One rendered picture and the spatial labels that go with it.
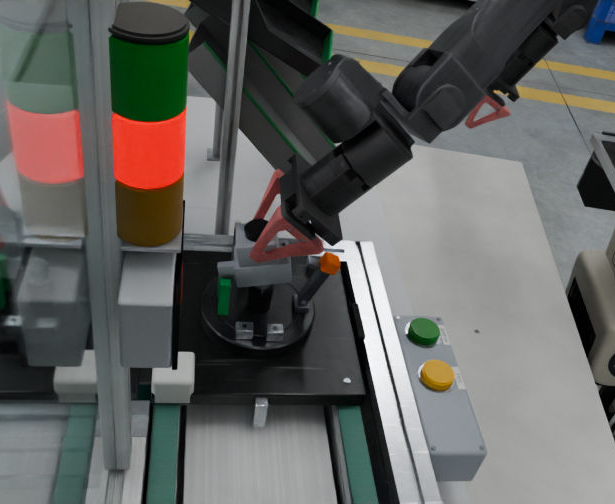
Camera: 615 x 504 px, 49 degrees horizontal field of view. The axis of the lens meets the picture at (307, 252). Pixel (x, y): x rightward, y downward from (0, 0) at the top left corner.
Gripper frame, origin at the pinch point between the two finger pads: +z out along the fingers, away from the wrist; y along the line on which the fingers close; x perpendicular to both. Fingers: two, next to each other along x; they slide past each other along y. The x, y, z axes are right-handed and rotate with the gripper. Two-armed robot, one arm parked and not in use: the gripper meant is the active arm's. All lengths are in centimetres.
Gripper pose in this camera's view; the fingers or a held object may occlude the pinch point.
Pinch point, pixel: (257, 241)
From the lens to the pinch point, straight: 76.6
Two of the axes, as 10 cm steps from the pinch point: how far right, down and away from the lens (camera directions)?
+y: 0.7, 6.5, -7.6
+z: -7.4, 5.4, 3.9
